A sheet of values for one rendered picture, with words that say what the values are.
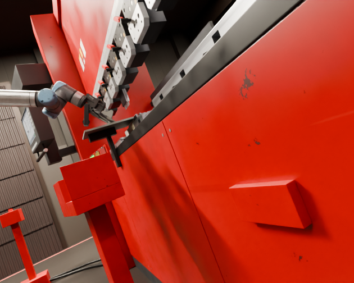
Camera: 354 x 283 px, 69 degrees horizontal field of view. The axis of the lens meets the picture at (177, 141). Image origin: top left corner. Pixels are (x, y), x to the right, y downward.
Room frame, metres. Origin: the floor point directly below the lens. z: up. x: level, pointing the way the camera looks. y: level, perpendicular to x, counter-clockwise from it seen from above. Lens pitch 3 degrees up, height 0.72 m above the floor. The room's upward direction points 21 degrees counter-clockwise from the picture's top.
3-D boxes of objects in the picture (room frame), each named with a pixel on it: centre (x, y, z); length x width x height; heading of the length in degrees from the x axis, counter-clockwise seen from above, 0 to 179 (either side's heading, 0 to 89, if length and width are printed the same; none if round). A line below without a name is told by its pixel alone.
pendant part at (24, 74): (2.40, 1.12, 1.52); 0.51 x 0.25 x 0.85; 39
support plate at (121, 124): (1.38, 0.33, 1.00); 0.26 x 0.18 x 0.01; 115
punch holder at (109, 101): (1.65, 0.29, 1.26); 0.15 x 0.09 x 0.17; 25
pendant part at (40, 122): (2.30, 1.15, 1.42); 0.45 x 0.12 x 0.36; 39
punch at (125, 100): (1.45, 0.19, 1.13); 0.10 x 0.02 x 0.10; 25
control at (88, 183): (0.87, 0.34, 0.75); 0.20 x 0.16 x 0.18; 37
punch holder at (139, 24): (0.93, -0.05, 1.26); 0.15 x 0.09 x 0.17; 25
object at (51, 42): (2.40, 0.45, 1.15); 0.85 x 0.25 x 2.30; 115
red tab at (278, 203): (0.45, -0.10, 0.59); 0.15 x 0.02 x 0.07; 25
